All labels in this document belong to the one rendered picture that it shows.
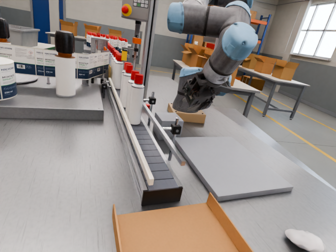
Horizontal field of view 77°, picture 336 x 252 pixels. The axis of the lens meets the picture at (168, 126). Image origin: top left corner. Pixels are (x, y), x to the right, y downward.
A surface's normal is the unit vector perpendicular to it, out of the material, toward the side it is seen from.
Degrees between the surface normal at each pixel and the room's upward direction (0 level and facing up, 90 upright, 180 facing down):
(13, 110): 90
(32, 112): 90
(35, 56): 90
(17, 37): 95
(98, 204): 0
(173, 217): 0
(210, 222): 0
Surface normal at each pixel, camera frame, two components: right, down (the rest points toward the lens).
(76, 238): 0.16, -0.91
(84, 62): 0.40, 0.42
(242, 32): 0.27, -0.40
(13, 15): 0.14, 0.41
